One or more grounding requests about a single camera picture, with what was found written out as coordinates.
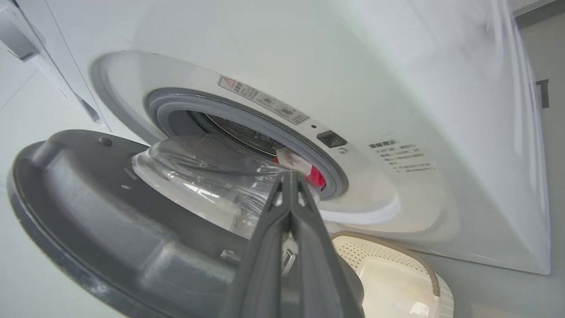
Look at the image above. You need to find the red basketball jersey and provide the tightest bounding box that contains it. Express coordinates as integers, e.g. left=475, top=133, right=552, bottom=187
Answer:
left=275, top=147, right=315, bottom=175

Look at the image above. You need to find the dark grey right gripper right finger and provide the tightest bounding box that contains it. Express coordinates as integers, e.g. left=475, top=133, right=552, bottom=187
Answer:
left=282, top=172, right=365, bottom=318

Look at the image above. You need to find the cream perforated laundry basket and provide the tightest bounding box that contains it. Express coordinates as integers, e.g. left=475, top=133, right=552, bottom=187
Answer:
left=331, top=232, right=455, bottom=318

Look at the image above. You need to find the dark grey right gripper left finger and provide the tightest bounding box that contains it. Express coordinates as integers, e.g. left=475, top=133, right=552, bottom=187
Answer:
left=220, top=171, right=293, bottom=318

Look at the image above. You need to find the white front-load washing machine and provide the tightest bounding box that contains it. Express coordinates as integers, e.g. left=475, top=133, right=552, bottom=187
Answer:
left=13, top=0, right=552, bottom=275

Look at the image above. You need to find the dark grey glass washer door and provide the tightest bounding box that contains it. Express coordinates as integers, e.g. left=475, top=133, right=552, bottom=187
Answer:
left=7, top=129, right=365, bottom=318

